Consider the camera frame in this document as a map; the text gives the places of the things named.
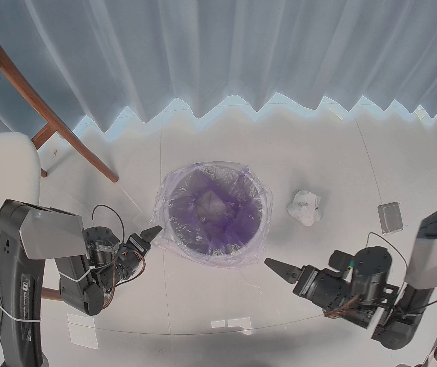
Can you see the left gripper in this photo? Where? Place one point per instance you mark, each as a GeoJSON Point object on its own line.
{"type": "Point", "coordinates": [134, 254]}

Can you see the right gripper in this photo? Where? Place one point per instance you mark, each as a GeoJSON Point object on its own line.
{"type": "Point", "coordinates": [323, 289]}

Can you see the purple plastic bag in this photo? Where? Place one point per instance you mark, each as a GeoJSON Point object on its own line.
{"type": "Point", "coordinates": [222, 220]}

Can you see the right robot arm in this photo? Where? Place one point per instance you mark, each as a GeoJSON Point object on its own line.
{"type": "Point", "coordinates": [432, 250]}

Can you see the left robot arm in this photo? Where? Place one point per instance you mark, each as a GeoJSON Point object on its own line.
{"type": "Point", "coordinates": [15, 273]}

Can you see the wooden chair with white cushions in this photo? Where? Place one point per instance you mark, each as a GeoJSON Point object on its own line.
{"type": "Point", "coordinates": [8, 166]}

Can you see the pale blue curtain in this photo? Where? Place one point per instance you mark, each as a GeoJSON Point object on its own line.
{"type": "Point", "coordinates": [218, 44]}

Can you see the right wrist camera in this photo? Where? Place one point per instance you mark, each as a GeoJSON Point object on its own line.
{"type": "Point", "coordinates": [341, 262]}

